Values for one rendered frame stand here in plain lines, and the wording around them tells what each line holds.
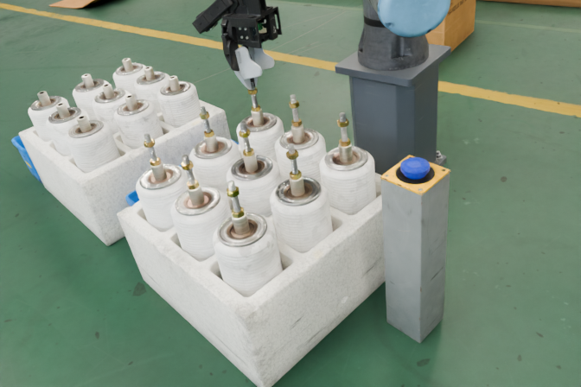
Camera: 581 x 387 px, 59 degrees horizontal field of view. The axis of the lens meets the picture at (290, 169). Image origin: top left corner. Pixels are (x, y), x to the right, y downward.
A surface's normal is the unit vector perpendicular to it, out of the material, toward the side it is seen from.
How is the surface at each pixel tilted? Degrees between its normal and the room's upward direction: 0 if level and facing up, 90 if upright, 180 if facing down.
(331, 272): 90
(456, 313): 0
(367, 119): 90
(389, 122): 90
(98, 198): 90
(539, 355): 0
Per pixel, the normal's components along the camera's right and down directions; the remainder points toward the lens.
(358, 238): 0.68, 0.32
